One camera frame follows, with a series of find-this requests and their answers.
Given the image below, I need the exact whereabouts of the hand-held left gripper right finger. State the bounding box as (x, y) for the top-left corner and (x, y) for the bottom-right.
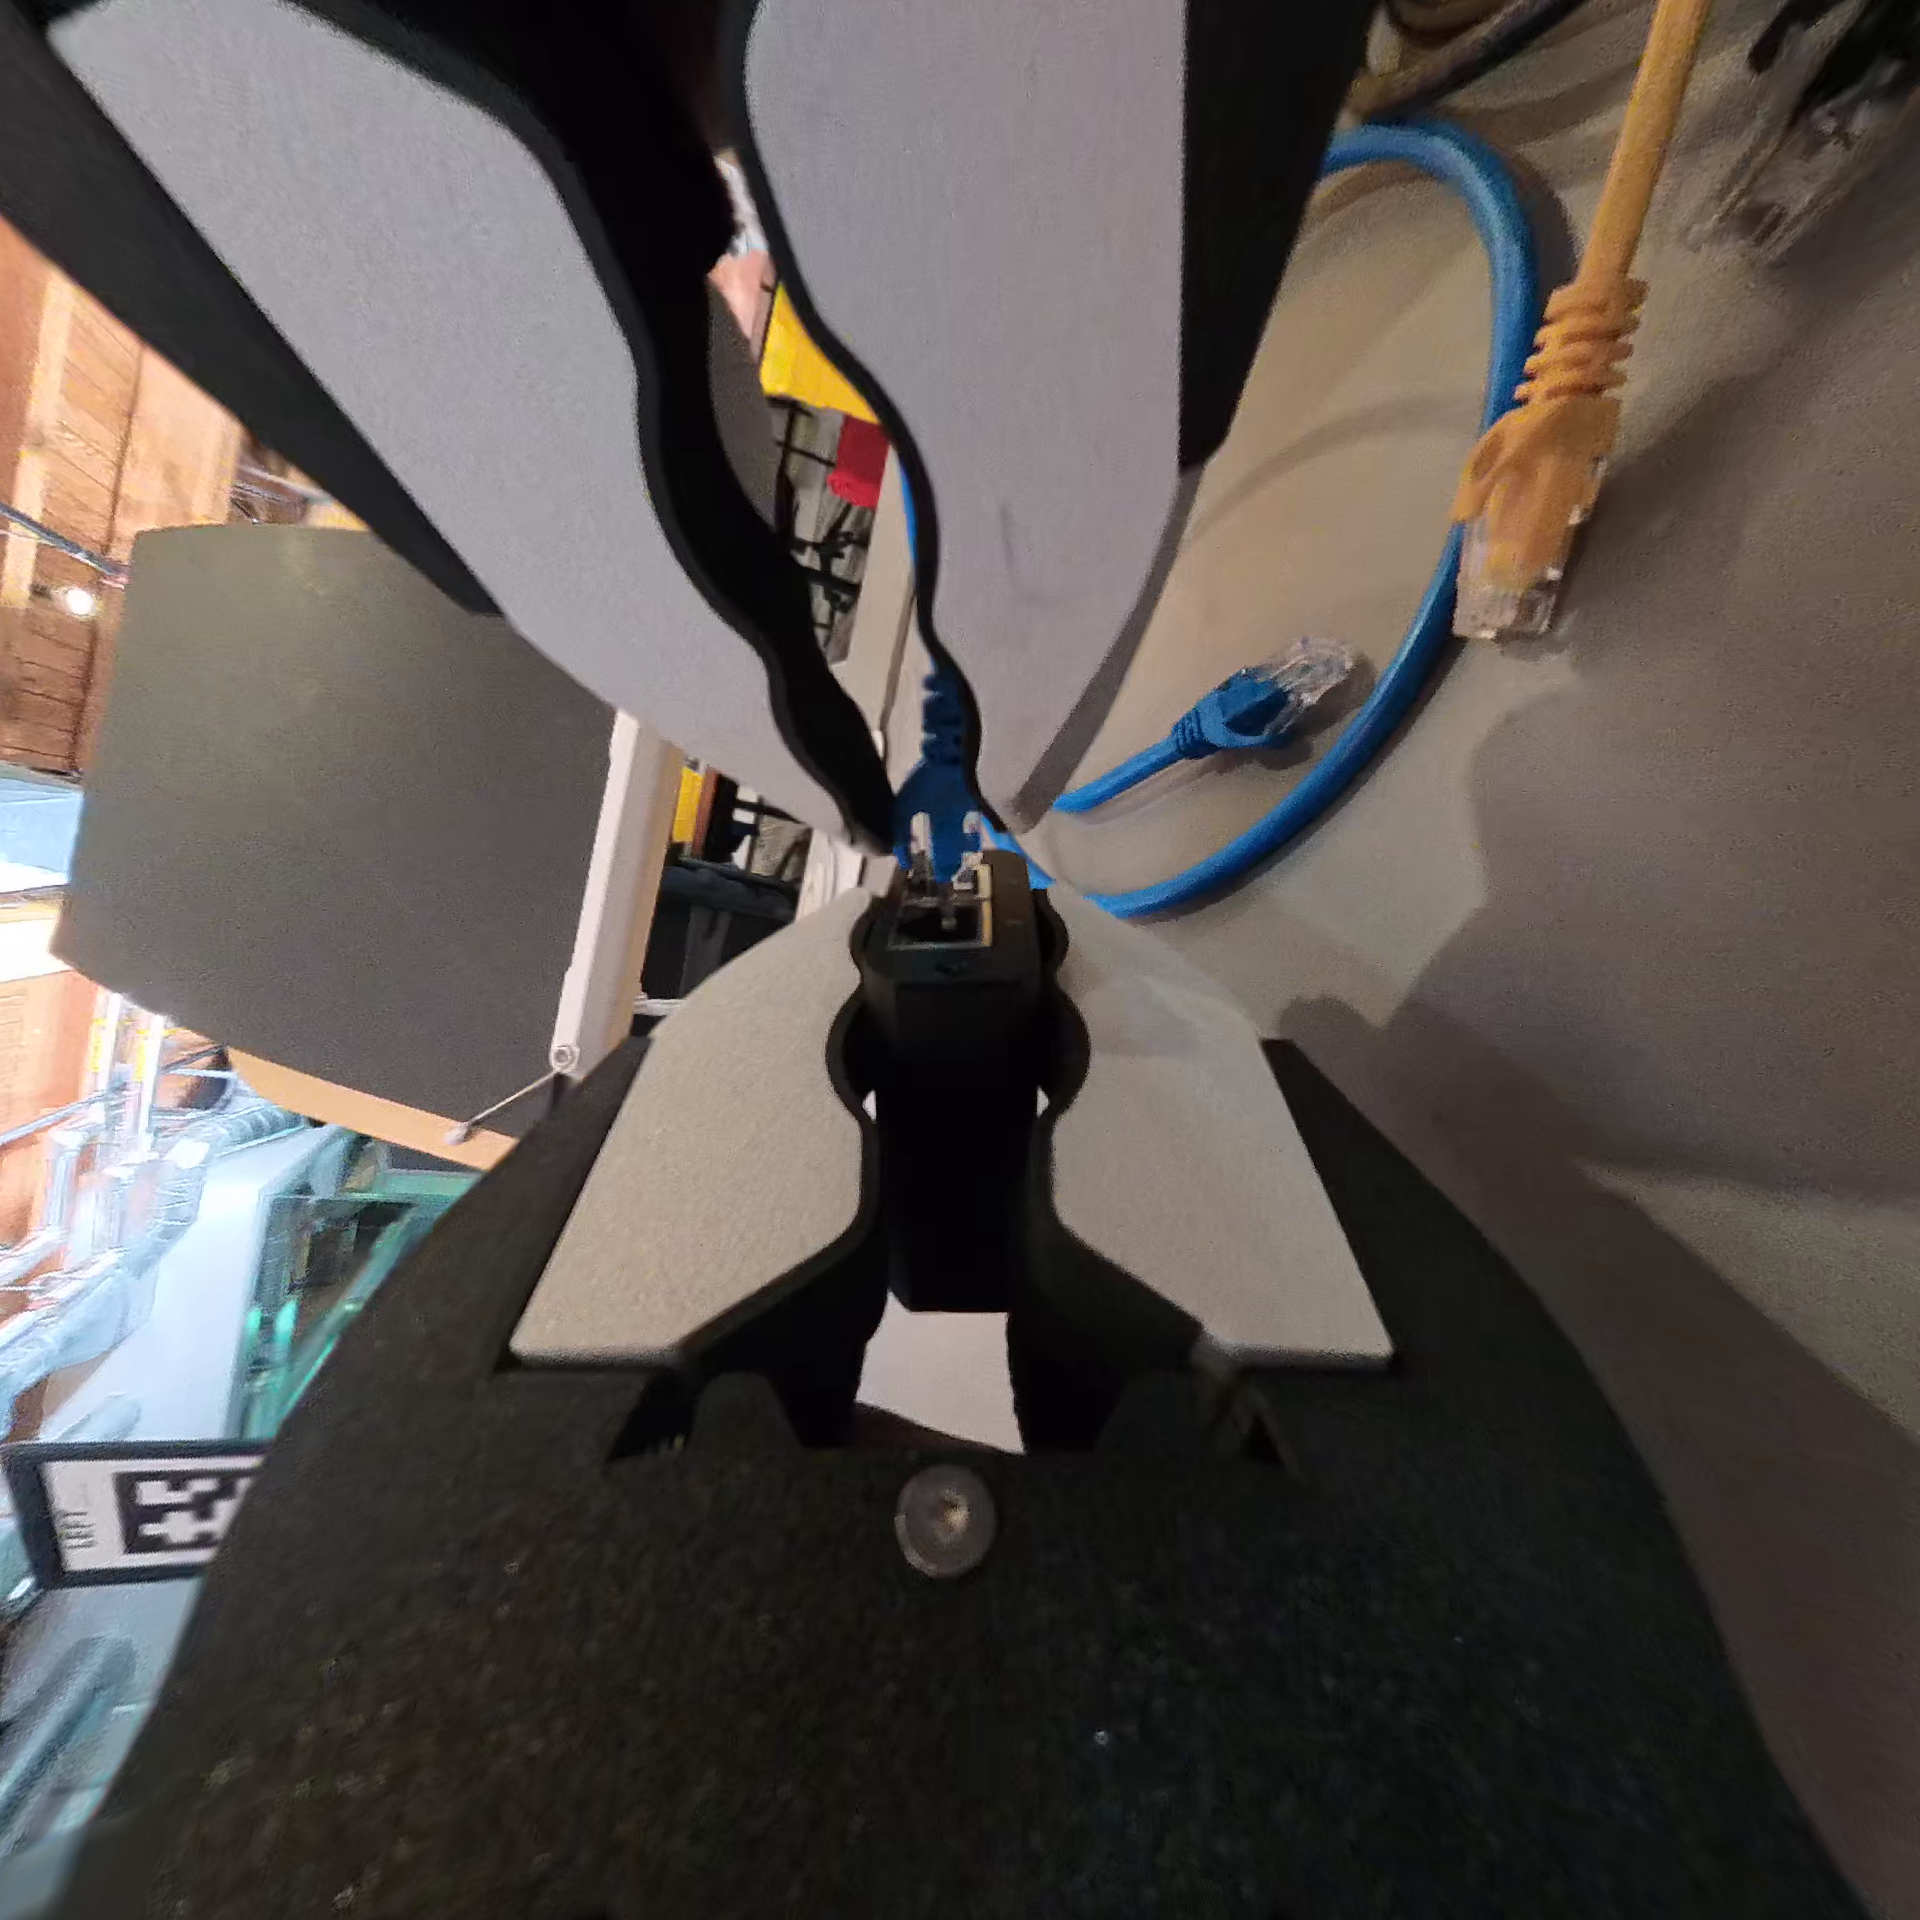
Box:
(1014, 901), (1396, 1449)

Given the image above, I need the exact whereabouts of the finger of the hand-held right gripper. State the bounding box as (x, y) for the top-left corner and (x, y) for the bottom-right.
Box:
(733, 0), (1203, 818)
(43, 0), (907, 847)

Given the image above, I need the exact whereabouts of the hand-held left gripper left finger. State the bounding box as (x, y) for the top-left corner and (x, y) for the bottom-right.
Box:
(511, 908), (902, 1449)

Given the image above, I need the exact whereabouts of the yellow plastic bin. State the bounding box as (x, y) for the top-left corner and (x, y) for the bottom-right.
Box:
(753, 284), (877, 427)

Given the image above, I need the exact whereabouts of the black ethernet port adapter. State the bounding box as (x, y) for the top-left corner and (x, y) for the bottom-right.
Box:
(849, 863), (1082, 1317)

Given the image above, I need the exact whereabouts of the orange ethernet cable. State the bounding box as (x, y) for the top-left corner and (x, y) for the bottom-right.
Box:
(1450, 0), (1718, 650)

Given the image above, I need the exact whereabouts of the blue ethernet cable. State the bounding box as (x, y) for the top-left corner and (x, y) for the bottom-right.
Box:
(889, 109), (1553, 921)

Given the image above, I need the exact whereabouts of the black ethernet cable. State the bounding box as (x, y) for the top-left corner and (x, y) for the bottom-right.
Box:
(1377, 0), (1920, 266)

